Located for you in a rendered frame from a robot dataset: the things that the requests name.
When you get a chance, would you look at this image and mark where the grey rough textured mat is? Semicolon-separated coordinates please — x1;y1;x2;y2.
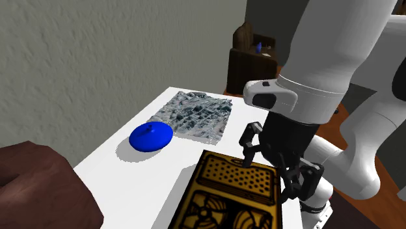
146;90;234;142

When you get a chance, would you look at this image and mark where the yellow black patterned box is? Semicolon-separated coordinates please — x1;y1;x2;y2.
167;149;284;229

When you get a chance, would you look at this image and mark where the blue round lid with knob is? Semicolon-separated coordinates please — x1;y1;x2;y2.
128;121;174;154

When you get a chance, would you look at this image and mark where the dark wooden cabinet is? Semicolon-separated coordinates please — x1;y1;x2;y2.
226;21;279;96

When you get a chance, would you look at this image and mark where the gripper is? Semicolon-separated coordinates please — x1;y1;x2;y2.
238;111;325;204

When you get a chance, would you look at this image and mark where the brown sofa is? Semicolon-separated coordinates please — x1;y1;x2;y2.
0;141;105;229

